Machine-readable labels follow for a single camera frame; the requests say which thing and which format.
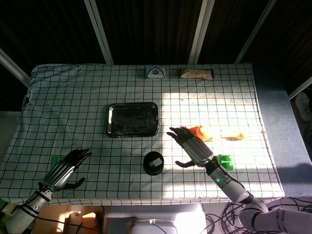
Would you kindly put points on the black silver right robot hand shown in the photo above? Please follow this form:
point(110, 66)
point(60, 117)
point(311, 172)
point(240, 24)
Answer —
point(197, 150)

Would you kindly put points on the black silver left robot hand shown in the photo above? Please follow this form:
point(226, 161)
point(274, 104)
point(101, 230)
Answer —
point(61, 170)

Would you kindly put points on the orange rubber chicken toy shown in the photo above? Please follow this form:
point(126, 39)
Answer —
point(204, 135)

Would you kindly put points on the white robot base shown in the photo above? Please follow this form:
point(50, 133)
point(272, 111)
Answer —
point(156, 217)

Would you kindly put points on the green plastic block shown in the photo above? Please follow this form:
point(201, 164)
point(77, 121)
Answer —
point(226, 162)
point(56, 161)

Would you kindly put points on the black mesh pen cup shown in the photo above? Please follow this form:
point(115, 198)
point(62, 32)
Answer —
point(153, 163)

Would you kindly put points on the brown cardboard box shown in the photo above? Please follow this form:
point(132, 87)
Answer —
point(56, 217)

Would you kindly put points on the white black grid tablecloth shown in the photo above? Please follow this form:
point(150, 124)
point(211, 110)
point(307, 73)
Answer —
point(73, 109)

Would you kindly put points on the black metal tray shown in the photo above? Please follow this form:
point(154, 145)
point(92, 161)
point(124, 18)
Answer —
point(132, 119)

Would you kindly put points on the brown snack package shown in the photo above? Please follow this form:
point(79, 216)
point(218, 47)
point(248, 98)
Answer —
point(195, 73)

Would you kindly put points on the white small carton box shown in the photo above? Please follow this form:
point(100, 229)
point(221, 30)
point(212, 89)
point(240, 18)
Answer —
point(156, 72)

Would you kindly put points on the white sneaker shoe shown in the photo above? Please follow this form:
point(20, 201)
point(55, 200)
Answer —
point(302, 104)

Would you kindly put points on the aluminium frame post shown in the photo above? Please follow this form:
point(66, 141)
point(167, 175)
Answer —
point(201, 31)
point(301, 89)
point(100, 34)
point(14, 69)
point(256, 31)

